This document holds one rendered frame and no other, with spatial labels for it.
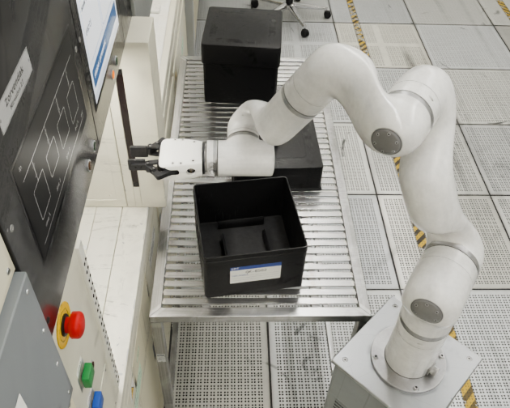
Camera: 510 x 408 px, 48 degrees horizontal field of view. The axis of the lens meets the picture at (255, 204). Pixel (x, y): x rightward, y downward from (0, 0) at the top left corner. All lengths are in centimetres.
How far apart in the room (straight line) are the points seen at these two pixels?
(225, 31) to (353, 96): 123
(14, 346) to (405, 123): 65
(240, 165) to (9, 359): 79
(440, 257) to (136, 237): 82
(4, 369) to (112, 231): 103
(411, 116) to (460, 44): 352
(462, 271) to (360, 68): 46
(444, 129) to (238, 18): 132
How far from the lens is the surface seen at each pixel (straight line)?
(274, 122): 117
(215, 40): 213
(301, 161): 185
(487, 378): 255
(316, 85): 107
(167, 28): 251
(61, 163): 84
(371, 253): 277
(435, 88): 105
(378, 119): 97
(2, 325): 66
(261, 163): 131
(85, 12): 101
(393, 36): 441
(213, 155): 131
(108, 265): 157
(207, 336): 243
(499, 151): 356
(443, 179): 110
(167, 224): 179
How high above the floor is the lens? 208
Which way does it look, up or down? 46 degrees down
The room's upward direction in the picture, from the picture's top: 3 degrees clockwise
